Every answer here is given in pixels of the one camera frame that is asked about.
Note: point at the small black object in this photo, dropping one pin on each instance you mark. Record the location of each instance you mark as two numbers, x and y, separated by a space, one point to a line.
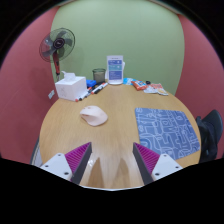
148 82

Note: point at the pale pink computer mouse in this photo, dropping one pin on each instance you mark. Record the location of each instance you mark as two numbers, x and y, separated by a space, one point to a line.
94 116

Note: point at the black-capped whiteboard marker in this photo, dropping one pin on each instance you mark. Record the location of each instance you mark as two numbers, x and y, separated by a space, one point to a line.
101 88
87 93

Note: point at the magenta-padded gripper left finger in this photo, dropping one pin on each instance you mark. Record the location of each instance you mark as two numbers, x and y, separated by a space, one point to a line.
76 160

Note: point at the black office chair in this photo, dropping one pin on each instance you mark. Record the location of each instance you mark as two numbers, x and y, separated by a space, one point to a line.
215 128

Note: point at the black and red standing fan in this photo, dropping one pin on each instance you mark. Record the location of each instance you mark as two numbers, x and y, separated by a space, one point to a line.
57 43

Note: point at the blue patterned mouse pad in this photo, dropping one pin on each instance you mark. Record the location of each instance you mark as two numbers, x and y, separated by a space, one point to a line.
166 131

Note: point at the white wall outlet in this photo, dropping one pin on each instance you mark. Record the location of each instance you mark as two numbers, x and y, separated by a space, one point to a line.
51 94

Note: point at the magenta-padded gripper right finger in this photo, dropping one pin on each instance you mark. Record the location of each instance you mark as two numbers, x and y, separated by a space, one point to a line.
148 160

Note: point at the white tissue box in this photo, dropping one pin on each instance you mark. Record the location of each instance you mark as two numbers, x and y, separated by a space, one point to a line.
70 88

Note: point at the blue snack packet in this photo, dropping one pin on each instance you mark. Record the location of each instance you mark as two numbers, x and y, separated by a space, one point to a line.
127 81

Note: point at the white and blue sign stand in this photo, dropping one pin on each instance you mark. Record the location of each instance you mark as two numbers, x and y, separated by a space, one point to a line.
115 70

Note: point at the dark mesh pen cup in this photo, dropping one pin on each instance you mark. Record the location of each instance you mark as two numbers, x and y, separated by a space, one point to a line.
99 76

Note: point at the white and orange snack packet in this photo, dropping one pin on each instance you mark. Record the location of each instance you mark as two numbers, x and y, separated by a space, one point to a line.
156 89

